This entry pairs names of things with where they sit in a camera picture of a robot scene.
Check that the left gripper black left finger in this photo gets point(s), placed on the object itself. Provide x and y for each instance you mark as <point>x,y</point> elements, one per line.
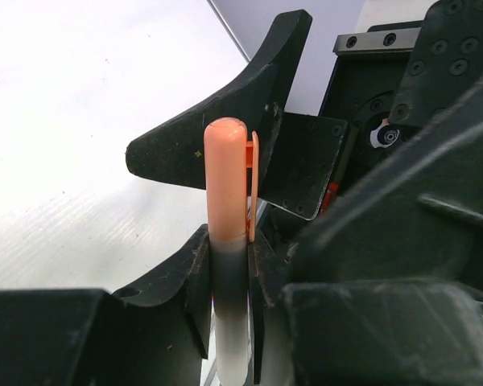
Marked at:
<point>154,331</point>

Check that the pastel orange highlighter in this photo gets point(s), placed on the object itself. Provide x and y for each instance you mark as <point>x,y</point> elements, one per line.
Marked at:
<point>225,160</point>

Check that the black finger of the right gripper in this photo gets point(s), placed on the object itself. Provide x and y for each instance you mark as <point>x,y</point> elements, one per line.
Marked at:
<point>297,152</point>

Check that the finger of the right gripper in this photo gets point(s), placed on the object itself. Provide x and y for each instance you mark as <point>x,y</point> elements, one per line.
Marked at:
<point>417,214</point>

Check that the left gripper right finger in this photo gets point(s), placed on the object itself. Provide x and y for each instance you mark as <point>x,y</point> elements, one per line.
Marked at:
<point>399,332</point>

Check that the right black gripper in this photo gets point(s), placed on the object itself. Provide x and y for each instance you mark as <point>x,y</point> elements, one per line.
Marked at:
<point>387,84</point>

